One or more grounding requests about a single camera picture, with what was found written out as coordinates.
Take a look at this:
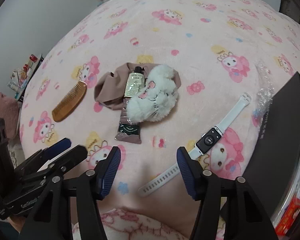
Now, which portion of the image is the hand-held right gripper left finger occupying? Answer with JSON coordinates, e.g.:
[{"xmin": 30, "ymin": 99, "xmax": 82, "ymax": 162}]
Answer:
[{"xmin": 19, "ymin": 146, "xmax": 122, "ymax": 240}]

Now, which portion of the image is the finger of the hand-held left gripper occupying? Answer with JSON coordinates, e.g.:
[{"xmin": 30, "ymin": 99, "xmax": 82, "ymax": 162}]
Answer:
[
  {"xmin": 37, "ymin": 145, "xmax": 88, "ymax": 180},
  {"xmin": 22, "ymin": 137, "xmax": 72, "ymax": 167}
]

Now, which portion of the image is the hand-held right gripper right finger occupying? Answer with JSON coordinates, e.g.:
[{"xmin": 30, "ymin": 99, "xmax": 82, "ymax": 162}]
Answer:
[{"xmin": 176, "ymin": 146, "xmax": 278, "ymax": 240}]

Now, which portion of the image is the white smartwatch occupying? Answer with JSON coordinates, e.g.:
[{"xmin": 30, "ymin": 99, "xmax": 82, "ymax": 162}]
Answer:
[{"xmin": 137, "ymin": 92, "xmax": 252, "ymax": 197}]

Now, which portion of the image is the dark green pink tube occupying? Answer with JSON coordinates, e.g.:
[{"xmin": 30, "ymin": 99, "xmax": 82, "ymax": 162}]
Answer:
[{"xmin": 114, "ymin": 97, "xmax": 143, "ymax": 144}]

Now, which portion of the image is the white fluffy plush toy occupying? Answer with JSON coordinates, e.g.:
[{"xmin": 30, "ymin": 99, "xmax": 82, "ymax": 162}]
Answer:
[{"xmin": 126, "ymin": 65, "xmax": 178, "ymax": 123}]

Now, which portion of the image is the black storage box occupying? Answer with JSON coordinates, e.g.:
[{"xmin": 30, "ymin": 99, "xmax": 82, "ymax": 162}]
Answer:
[{"xmin": 241, "ymin": 71, "xmax": 300, "ymax": 240}]

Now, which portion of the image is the cream label hand cream tube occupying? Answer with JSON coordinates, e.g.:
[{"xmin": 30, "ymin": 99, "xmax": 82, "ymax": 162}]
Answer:
[{"xmin": 124, "ymin": 66, "xmax": 147, "ymax": 98}]

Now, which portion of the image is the wooden comb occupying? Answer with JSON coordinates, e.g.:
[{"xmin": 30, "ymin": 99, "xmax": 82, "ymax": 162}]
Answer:
[{"xmin": 52, "ymin": 81, "xmax": 88, "ymax": 123}]

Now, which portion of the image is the white pink patterned fleece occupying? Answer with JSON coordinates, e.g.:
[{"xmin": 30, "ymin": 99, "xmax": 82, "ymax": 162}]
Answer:
[{"xmin": 72, "ymin": 206, "xmax": 190, "ymax": 240}]

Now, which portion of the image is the pink cushion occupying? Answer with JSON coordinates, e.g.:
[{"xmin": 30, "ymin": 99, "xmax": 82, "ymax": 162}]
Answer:
[{"xmin": 0, "ymin": 90, "xmax": 20, "ymax": 140}]

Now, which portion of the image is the beige cloth pouch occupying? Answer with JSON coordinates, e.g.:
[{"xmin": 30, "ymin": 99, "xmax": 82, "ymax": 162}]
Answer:
[{"xmin": 94, "ymin": 62, "xmax": 182, "ymax": 110}]

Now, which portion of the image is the pile of colourful packets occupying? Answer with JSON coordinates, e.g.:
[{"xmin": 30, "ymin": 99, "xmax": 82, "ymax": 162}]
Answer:
[{"xmin": 7, "ymin": 54, "xmax": 44, "ymax": 103}]

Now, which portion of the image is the clear bubble wrap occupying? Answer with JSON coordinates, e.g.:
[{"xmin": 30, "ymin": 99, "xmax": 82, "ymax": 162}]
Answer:
[{"xmin": 252, "ymin": 60, "xmax": 276, "ymax": 128}]

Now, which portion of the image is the red packet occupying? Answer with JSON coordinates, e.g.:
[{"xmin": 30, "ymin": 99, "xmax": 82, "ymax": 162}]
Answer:
[{"xmin": 275, "ymin": 196, "xmax": 300, "ymax": 236}]

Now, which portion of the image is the pink printed blanket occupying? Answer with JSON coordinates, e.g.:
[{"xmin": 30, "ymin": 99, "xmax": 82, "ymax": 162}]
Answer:
[{"xmin": 19, "ymin": 0, "xmax": 300, "ymax": 240}]

